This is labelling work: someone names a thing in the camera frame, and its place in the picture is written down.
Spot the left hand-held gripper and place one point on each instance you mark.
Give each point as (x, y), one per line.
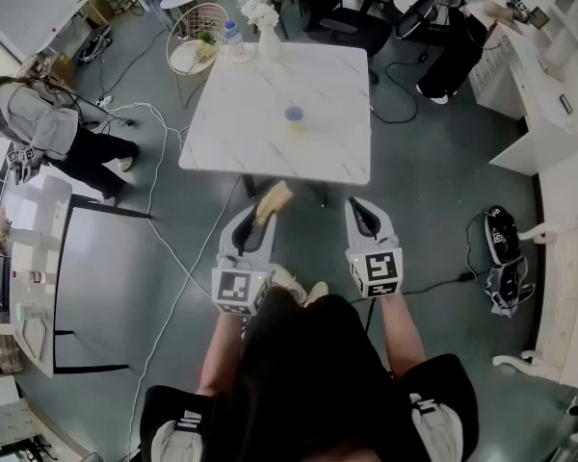
(233, 284)

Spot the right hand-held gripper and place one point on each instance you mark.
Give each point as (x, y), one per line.
(380, 267)

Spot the tan sponge cloth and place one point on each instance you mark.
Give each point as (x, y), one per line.
(275, 200)

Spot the person's right forearm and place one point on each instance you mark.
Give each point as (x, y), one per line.
(402, 335)

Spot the person's left forearm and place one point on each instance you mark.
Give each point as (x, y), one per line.
(224, 349)

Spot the person's left shoe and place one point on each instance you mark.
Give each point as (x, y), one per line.
(289, 281)

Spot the person's shoe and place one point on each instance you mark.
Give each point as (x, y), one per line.
(289, 281)
(318, 292)

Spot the person's right shoe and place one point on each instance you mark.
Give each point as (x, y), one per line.
(318, 292)

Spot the spare black hand-held gripper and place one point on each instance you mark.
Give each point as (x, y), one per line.
(503, 234)

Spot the person's black clothing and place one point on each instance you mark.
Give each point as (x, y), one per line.
(308, 378)

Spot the white round coaster plate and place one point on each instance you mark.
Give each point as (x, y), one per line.
(248, 56)

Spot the yellow flower bunch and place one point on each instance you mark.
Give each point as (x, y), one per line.
(204, 48)

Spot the white ceramic vase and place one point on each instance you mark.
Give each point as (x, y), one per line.
(270, 43)

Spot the clear water bottle blue cap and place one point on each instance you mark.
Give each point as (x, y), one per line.
(233, 41)

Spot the white power strip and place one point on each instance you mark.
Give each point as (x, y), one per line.
(104, 100)

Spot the black office chair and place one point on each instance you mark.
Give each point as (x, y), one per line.
(356, 24)

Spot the glossy white desk black legs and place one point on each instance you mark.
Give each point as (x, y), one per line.
(38, 258)

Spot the white ornate chair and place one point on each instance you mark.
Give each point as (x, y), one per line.
(568, 306)

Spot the small clear bottle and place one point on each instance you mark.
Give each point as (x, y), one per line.
(29, 277)

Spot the white cabinet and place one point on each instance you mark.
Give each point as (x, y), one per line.
(544, 89)

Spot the white flower bouquet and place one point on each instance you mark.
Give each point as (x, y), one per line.
(259, 13)

